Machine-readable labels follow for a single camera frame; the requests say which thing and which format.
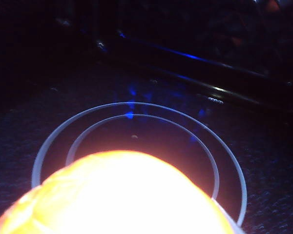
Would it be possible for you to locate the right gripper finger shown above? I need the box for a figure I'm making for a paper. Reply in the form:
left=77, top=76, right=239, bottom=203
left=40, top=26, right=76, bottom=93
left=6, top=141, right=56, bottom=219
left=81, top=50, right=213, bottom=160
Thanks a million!
left=211, top=198, right=245, bottom=234

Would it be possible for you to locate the orange fruit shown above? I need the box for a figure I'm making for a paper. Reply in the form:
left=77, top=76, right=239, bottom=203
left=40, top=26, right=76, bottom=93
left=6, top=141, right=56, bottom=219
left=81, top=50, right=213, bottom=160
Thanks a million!
left=0, top=150, right=235, bottom=234

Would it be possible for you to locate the black silver microwave oven body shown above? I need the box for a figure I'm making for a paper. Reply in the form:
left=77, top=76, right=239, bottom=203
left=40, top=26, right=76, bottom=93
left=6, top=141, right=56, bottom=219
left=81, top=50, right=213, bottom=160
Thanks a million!
left=0, top=0, right=293, bottom=234

